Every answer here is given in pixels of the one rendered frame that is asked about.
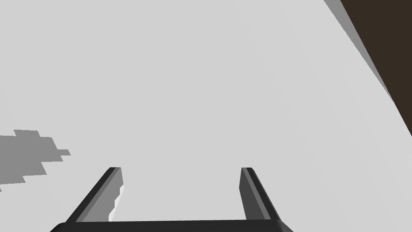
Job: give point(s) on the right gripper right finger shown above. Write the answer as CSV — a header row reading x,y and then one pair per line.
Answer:
x,y
256,199

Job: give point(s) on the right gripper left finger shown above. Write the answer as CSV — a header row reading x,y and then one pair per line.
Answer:
x,y
99,199

